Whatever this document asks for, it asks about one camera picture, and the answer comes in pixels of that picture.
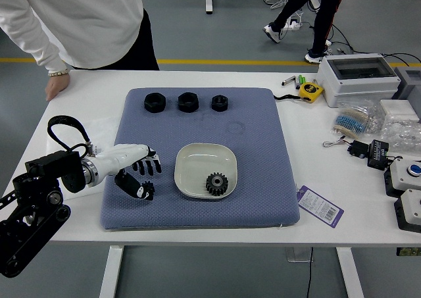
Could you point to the black electronic module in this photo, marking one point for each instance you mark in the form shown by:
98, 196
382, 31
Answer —
378, 155

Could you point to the white electrical enclosure box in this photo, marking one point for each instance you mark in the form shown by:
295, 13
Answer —
355, 87

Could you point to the big black gear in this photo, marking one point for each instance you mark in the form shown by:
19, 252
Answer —
217, 183

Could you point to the white square dish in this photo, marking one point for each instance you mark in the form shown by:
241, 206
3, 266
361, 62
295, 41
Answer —
197, 160

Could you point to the purple barcode tag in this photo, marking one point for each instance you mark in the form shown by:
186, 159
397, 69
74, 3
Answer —
320, 206

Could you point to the grey plastic box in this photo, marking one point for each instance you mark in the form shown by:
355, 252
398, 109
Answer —
409, 85

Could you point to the clear bag of screws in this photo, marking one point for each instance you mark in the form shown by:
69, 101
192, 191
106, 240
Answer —
401, 133

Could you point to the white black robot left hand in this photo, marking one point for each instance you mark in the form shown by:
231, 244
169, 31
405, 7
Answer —
121, 156

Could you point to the white push-button box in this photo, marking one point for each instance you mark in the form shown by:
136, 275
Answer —
411, 209

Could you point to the person's hand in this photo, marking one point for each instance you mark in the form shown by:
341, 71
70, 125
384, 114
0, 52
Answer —
57, 85

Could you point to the blue-grey quilted mat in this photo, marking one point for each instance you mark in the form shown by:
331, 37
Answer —
256, 166

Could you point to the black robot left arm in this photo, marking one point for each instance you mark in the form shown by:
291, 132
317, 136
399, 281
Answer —
49, 166

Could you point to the small black hex nut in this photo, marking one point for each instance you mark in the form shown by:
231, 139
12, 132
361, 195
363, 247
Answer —
219, 103

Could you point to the large black hex nut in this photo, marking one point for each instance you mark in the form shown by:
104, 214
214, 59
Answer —
188, 102
154, 103

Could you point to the small black gear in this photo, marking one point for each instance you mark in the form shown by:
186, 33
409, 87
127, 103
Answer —
150, 187

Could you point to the yellow tape measure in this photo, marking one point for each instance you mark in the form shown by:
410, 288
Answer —
310, 91

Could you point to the blue push-button box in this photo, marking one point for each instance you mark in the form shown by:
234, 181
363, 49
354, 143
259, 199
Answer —
403, 179

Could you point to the white power strip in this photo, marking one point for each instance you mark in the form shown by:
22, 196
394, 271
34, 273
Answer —
294, 24

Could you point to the silver metal tool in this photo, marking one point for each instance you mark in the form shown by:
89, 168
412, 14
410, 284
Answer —
289, 81

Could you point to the walking person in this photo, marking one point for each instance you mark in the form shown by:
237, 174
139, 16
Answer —
324, 18

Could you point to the grey under-table bracket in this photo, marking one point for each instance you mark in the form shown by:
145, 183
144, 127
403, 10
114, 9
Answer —
296, 254

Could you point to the white foam box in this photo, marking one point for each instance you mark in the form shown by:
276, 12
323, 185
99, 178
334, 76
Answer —
398, 110

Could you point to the white table leg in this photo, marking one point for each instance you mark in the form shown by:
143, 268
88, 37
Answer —
112, 271
350, 271

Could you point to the clear printed plastic bag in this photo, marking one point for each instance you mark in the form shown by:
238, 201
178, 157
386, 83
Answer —
98, 130

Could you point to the bag of blue resistors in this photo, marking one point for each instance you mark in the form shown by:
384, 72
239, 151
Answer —
352, 122

